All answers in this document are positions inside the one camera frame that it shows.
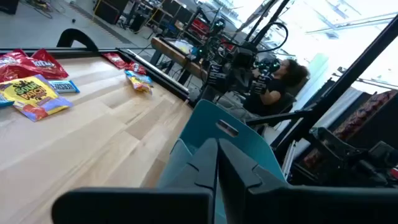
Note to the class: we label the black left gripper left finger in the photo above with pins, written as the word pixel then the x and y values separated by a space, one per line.
pixel 140 205

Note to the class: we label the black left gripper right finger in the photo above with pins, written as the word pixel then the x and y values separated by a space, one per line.
pixel 280 205

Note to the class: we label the yellow Sour Patch candy bag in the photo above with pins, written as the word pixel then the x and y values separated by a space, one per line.
pixel 31 96
pixel 140 82

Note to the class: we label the red Skittles candy bag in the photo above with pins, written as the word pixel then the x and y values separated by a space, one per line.
pixel 115 59
pixel 136 68
pixel 49 71
pixel 15 70

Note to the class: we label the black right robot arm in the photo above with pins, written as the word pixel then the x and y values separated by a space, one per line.
pixel 335 161

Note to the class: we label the black background robot arm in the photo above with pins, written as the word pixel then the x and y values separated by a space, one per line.
pixel 216 74
pixel 242 59

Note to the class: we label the white blue Hershey's candy bar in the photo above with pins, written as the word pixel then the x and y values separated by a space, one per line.
pixel 5 101
pixel 63 86

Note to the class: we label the teal plastic bin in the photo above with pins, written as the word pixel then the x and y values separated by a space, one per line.
pixel 202 124

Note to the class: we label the person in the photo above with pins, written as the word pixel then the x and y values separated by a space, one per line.
pixel 293 74

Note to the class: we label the wooden background table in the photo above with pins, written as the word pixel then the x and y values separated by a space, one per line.
pixel 174 54

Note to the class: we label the red storage crate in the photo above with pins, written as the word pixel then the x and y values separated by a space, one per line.
pixel 200 28

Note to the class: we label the black background cabinet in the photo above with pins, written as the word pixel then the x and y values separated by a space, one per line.
pixel 109 12

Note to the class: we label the black background box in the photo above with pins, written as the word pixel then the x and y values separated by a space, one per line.
pixel 7 6

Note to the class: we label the black arched frame bracket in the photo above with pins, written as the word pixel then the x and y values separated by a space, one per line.
pixel 63 37

